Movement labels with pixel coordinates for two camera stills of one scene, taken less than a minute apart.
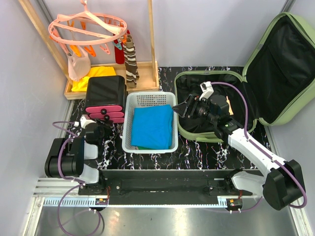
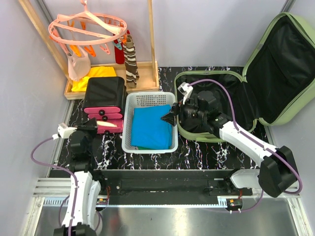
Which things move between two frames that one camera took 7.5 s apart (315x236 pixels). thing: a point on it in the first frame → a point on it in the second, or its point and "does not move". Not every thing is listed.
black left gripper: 107,125 → 91,126
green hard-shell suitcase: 278,83 does not move
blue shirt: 152,127 does not move
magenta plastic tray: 102,109 does not move
